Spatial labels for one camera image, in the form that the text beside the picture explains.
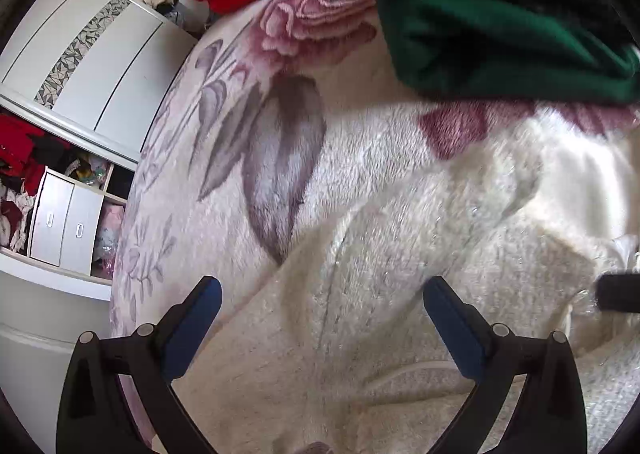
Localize cream fringed knit garment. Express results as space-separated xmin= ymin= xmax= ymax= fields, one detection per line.
xmin=177 ymin=114 xmax=639 ymax=453

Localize hanging red dark clothes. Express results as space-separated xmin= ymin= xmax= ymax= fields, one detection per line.
xmin=0 ymin=110 xmax=72 ymax=254

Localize white wardrobe shelf board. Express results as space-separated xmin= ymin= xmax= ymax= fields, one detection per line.
xmin=1 ymin=247 xmax=112 ymax=302

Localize pink items on shelf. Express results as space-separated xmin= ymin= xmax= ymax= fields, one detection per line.
xmin=92 ymin=202 xmax=125 ymax=280

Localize white two-drawer unit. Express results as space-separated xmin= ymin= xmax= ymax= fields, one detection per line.
xmin=27 ymin=169 xmax=104 ymax=276

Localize floral fleece bed blanket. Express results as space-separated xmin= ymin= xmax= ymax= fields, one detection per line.
xmin=108 ymin=0 xmax=640 ymax=454

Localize dark green garment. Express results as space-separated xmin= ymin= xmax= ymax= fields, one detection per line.
xmin=376 ymin=0 xmax=639 ymax=104

